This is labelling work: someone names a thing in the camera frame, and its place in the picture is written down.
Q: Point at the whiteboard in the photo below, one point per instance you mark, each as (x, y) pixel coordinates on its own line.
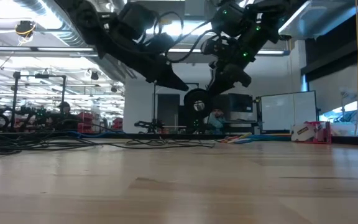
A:
(287, 110)

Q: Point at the person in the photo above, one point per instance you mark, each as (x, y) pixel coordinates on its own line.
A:
(217, 121)
(64, 112)

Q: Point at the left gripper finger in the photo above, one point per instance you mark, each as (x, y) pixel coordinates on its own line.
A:
(162, 82)
(171, 77)

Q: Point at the red tape dispenser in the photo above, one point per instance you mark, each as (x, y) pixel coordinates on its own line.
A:
(323, 133)

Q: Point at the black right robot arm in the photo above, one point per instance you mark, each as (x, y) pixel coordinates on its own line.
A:
(278, 15)

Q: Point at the red tool cabinet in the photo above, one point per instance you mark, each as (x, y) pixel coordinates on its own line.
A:
(85, 123)
(117, 124)

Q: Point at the black robot station frame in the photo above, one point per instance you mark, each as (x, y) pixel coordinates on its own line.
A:
(154, 109)
(39, 76)

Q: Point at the long ceiling light bar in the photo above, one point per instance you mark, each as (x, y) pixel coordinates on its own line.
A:
(57, 49)

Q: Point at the black monitor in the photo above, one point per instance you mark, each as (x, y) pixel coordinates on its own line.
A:
(241, 104)

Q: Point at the bundle of coloured tubes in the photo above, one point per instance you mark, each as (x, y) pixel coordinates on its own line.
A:
(245, 135)

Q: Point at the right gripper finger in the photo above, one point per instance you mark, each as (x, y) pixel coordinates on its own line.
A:
(219, 79)
(239, 76)

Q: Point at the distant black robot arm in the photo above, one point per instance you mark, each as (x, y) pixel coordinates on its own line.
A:
(146, 126)
(201, 127)

